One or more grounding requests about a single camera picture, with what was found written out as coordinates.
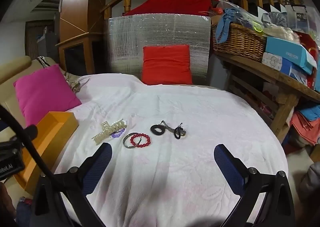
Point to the beige hair claw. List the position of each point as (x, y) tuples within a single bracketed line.
[(107, 133)]

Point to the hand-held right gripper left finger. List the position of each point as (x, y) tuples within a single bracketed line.
[(98, 164)]

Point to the white patterned box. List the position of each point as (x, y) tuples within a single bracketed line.
[(272, 61)]

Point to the blue cloth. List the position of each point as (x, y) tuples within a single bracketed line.
[(223, 27)]

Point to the red pillow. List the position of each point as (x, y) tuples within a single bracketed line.
[(166, 64)]

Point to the red blanket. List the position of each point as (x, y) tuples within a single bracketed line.
[(180, 2)]

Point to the beige sofa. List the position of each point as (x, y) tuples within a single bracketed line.
[(12, 69)]

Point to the orange cardboard box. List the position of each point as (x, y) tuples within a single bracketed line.
[(50, 129)]

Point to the wicker basket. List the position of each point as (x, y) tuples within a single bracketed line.
[(237, 42)]

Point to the metal bangle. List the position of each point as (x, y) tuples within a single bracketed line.
[(126, 143)]

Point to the patterned beige cloth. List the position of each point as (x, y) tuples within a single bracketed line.
[(73, 82)]

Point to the white blanket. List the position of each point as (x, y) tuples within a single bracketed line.
[(162, 187)]

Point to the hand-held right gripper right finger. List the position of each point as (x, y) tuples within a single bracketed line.
[(228, 167)]

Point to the person's left forearm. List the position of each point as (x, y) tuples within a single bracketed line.
[(6, 204)]

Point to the stack of folded cloths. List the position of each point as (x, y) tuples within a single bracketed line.
[(306, 124)]

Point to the red bag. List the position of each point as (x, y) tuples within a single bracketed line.
[(311, 49)]

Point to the silver foil mat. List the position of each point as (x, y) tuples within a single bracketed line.
[(125, 42)]

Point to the grey cloth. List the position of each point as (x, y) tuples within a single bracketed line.
[(311, 187)]

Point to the teal cardboard box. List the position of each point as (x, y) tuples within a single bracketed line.
[(287, 49)]

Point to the wooden table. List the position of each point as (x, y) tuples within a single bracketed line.
[(282, 84)]

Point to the pink pillow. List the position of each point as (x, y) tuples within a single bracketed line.
[(45, 92)]

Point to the wooden cabinet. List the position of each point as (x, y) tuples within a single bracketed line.
[(77, 4)]

